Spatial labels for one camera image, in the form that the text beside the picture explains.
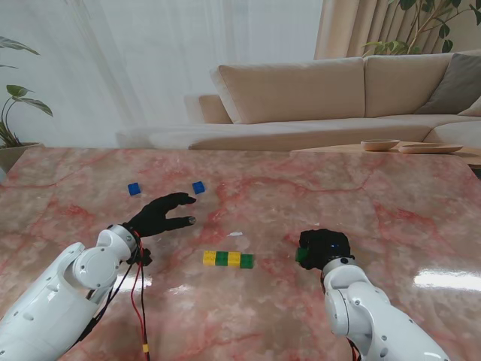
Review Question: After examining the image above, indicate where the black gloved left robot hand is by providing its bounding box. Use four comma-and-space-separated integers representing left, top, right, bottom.
123, 192, 198, 240

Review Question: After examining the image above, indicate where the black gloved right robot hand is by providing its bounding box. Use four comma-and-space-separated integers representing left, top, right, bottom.
298, 228, 355, 271

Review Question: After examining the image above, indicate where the wooden coffee table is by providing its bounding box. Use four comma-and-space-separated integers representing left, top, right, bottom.
291, 144, 481, 166

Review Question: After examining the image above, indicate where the wooden bowl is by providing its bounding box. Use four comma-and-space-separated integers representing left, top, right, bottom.
360, 138, 401, 153

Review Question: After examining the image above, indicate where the flat wooden tray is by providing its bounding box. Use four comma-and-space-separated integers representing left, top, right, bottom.
398, 143, 464, 155

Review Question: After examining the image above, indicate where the beige plant pot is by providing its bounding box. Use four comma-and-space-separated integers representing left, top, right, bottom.
0, 141, 46, 174

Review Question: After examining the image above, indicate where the beige corner sofa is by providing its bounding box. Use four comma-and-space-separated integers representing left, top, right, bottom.
115, 50, 481, 152

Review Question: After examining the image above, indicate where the broad-leaf potted plant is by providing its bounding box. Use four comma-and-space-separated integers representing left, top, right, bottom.
0, 35, 54, 148

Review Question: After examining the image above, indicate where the white sheer curtain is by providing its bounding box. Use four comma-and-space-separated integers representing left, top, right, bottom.
0, 0, 324, 148

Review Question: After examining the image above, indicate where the beige sofa pillow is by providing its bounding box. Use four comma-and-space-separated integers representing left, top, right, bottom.
457, 98, 481, 117

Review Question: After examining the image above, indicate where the grey sofa cushion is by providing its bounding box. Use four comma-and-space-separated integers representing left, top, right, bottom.
414, 53, 481, 116

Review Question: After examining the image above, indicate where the beige curtain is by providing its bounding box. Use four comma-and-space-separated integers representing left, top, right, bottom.
313, 0, 425, 60

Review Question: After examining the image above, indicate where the tall leafy houseplant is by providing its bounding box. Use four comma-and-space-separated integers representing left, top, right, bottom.
362, 0, 463, 57

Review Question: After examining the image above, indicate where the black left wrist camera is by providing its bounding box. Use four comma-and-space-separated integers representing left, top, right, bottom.
127, 247, 153, 266

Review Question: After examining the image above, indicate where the red left arm cable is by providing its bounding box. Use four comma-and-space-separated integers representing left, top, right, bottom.
129, 232, 150, 361

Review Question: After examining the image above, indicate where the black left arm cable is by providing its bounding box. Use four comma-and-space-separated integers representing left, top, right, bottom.
71, 261, 147, 361

